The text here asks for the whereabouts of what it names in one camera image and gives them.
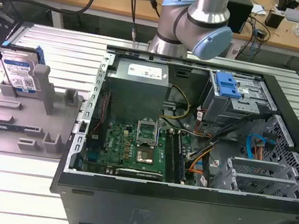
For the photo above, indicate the green RAM stick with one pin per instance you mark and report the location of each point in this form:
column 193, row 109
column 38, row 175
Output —
column 6, row 127

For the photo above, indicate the grey metal drive cage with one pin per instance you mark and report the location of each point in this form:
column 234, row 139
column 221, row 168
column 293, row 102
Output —
column 240, row 106

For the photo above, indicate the grey power supply unit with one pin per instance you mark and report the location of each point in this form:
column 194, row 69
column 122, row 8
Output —
column 138, row 93

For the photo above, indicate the black open PC case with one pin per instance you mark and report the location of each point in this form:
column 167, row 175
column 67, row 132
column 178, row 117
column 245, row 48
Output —
column 180, row 209

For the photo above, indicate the hard disk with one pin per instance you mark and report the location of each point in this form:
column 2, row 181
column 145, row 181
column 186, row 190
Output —
column 18, row 69

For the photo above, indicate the metal locking lever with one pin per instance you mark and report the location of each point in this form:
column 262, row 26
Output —
column 159, row 131

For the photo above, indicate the black RAM slot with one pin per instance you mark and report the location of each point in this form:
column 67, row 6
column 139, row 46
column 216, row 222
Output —
column 180, row 159
column 168, row 154

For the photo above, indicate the black box on desk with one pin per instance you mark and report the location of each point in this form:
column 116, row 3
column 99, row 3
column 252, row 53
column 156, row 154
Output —
column 238, row 14

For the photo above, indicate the blue disk bay latch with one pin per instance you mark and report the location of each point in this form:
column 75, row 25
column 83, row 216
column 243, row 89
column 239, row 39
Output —
column 226, row 85

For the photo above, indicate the CPU socket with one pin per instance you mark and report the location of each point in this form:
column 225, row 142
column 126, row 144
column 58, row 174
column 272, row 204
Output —
column 145, row 157

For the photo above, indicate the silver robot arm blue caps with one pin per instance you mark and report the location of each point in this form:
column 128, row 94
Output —
column 200, row 15

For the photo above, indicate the wooden desk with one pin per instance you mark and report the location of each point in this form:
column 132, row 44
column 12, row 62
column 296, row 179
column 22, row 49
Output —
column 112, row 2

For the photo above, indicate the green motherboard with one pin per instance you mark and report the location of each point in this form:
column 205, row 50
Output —
column 116, row 143

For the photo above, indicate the small black cube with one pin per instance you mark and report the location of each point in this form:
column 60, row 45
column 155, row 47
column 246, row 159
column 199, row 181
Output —
column 274, row 19

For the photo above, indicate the black expansion slot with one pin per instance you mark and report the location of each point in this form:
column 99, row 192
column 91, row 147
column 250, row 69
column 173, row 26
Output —
column 138, row 174

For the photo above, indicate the grey parts rack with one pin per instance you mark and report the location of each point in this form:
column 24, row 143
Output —
column 33, row 117

